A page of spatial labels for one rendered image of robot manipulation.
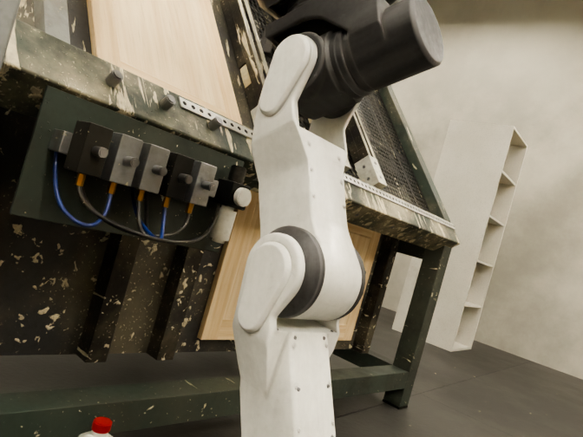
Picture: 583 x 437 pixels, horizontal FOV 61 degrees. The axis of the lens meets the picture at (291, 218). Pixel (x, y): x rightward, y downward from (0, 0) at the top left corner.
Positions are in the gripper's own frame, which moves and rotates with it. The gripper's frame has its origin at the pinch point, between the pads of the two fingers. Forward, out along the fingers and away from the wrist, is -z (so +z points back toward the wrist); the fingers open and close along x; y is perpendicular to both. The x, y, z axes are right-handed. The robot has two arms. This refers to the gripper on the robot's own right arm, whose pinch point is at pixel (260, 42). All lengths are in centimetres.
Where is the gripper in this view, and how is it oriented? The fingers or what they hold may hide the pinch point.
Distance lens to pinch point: 175.4
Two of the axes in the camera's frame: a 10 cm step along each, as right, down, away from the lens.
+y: -6.4, -1.9, -7.5
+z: 7.0, 2.8, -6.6
